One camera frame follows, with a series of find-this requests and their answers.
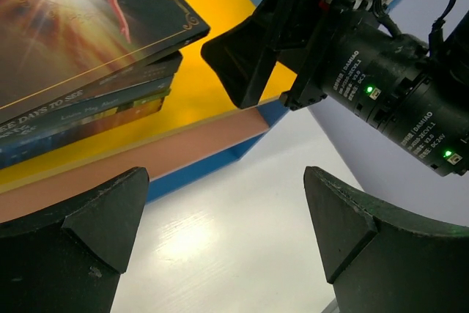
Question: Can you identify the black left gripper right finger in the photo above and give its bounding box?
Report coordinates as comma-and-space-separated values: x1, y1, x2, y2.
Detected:
303, 166, 468, 312

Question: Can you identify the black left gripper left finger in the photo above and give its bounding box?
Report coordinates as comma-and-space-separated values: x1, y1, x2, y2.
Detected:
1, 167, 149, 312

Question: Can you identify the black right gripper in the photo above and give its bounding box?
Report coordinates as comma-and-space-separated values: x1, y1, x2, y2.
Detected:
281, 10, 468, 176

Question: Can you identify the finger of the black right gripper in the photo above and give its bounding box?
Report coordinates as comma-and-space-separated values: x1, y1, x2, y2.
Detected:
201, 0, 333, 109

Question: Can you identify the Edward Tulane book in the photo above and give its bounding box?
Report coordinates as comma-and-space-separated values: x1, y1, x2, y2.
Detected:
64, 51, 182, 103

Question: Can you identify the Three Days to See book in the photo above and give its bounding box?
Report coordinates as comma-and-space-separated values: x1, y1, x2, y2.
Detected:
1, 0, 210, 127

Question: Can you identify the A Tale of Two Cities book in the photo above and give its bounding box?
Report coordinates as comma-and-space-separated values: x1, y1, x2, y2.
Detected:
1, 76, 172, 143

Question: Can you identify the blue and yellow bookshelf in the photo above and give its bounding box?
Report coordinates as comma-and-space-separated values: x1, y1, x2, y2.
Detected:
0, 0, 426, 224

